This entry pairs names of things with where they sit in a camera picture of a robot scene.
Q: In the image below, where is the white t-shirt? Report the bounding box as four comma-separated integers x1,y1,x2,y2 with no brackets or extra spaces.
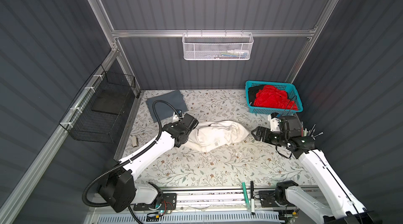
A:
184,121,250,153

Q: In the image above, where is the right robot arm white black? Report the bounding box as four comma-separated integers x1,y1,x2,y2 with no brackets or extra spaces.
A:
251,113,383,224

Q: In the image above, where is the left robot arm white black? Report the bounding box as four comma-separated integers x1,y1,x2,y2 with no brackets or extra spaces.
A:
99,114,199,213

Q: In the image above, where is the folded grey-blue t-shirt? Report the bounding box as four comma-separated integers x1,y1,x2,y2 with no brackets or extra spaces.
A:
145,90,188,123

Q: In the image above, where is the white pen cup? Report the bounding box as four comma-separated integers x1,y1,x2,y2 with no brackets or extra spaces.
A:
302,124,324,138

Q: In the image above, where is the red t-shirt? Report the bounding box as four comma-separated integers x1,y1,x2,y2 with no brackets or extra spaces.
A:
253,85,298,111

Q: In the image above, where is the teal plastic basket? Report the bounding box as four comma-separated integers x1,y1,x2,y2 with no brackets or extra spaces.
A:
245,81,303,116

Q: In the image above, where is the small beige eraser block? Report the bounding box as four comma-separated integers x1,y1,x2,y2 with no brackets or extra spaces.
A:
131,136,139,147

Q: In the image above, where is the black t-shirt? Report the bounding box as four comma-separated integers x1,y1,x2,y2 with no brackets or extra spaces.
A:
248,85,265,106

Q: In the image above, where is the green marker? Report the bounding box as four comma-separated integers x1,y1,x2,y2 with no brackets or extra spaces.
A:
242,182,251,212

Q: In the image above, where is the black marker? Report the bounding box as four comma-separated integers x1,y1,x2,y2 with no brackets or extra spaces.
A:
250,181,256,216

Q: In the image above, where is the white bottle in mesh basket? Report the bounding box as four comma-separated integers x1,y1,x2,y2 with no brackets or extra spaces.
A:
227,49,250,58

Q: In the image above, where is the white wire mesh basket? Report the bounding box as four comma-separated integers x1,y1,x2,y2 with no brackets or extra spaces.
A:
182,32,254,61

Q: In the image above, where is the black wire wall basket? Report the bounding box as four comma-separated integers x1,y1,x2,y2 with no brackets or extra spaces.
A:
59,67,137,144

